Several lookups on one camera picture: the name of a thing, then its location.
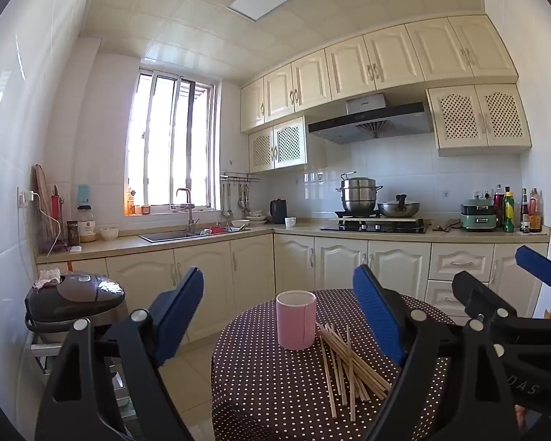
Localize lattice-door wall cabinet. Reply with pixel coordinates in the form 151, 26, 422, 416
248, 116, 310, 174
426, 83, 533, 157

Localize cream wall cabinets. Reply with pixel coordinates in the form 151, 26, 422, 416
240, 15, 520, 135

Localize white metal stand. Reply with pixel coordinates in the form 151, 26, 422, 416
28, 331, 135, 423

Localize cream base cabinets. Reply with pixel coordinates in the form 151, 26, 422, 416
36, 232, 551, 346

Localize wooden cutting board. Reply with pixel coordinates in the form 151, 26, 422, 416
33, 164, 58, 245

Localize dark rice cooker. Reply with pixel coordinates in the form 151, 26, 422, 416
24, 272, 127, 345

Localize purple bag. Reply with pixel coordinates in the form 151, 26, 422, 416
37, 238, 69, 255

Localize range hood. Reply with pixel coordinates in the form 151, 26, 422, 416
307, 93, 435, 146

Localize white charger cable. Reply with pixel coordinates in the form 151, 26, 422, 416
33, 192, 71, 259

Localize black electric kettle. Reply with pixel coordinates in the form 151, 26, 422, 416
270, 198, 288, 225

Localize red-handled kitchen tool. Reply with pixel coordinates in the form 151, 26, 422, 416
50, 186, 62, 244

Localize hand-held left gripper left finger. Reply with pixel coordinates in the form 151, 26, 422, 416
34, 265, 205, 441

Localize bunch of wooden chopsticks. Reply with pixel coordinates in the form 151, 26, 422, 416
315, 322, 394, 422

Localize large white-lidded jar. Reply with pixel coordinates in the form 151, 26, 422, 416
76, 205, 97, 243

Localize kitchen window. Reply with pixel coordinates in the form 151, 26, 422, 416
125, 68, 218, 217

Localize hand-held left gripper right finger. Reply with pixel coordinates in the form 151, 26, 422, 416
352, 265, 517, 441

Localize dark red sauce bottle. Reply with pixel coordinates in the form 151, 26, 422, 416
493, 184, 506, 227

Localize pink cup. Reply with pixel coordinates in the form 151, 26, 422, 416
276, 290, 318, 352

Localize pinkish rag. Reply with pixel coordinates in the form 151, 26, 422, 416
31, 266, 64, 291

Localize brown polka-dot tablecloth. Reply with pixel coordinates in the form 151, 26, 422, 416
211, 288, 458, 441

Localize kitchen sink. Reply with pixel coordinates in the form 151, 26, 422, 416
138, 227, 251, 244

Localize black gas hob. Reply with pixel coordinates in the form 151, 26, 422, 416
320, 211, 431, 235

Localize orange red bottle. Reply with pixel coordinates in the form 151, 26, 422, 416
529, 188, 543, 233

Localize metal wok with lid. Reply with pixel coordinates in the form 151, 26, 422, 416
377, 194, 421, 218

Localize stainless steamer pot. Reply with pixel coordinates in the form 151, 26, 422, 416
335, 171, 383, 217

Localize green electric cooker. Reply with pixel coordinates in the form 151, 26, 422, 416
460, 197, 498, 232

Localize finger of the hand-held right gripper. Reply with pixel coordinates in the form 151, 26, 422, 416
515, 245, 551, 320
452, 270, 533, 359

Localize metal faucet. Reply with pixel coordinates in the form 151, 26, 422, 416
174, 188, 201, 234

